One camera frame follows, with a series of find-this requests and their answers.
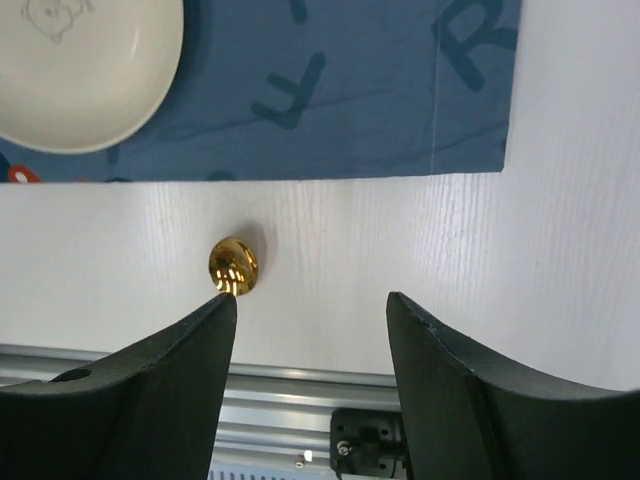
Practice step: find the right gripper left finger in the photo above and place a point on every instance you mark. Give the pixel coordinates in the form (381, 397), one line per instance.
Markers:
(148, 411)

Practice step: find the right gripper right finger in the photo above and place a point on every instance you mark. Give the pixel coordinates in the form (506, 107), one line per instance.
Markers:
(470, 412)

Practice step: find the gold ornate spoon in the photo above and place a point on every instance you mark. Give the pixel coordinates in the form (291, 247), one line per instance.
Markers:
(233, 266)

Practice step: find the blue letter-print placemat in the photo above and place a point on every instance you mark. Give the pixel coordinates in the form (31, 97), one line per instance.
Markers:
(304, 90)

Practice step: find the cream round plate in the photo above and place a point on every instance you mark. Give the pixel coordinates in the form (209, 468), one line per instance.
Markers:
(82, 76)

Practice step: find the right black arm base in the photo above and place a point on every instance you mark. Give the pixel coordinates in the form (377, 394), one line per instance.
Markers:
(369, 443)

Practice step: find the perforated cable duct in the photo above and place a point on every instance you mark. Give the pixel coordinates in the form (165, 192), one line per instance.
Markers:
(237, 472)

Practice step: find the aluminium mounting rail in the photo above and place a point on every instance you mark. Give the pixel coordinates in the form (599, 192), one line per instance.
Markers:
(270, 418)

